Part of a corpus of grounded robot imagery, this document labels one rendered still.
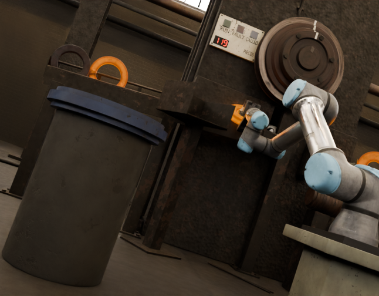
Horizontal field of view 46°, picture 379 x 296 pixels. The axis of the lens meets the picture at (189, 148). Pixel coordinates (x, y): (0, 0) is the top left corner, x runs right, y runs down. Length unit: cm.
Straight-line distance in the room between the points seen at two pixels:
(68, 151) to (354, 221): 87
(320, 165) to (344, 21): 149
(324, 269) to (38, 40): 772
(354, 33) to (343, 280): 169
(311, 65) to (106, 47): 650
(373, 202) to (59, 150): 94
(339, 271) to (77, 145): 82
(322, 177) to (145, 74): 722
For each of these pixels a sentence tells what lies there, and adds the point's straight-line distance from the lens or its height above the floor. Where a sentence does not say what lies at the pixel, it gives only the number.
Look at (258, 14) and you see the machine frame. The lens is 258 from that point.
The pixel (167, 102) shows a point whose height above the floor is 62.
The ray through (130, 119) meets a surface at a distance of 103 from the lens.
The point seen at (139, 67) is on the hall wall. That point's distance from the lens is 847.
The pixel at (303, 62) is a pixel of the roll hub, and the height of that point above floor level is 108.
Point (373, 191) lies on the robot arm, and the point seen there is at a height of 48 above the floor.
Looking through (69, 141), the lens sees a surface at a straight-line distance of 107.
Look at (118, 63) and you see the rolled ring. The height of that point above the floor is 76.
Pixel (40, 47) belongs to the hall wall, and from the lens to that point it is 862.
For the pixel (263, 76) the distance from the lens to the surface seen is 233.
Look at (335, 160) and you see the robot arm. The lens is 140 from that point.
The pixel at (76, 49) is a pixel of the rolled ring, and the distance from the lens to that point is 226.
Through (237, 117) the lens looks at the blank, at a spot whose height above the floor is 71.
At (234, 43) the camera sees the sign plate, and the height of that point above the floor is 112.
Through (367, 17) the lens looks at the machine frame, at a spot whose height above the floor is 156.
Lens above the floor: 30
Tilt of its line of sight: 5 degrees up
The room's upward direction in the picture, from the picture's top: 20 degrees clockwise
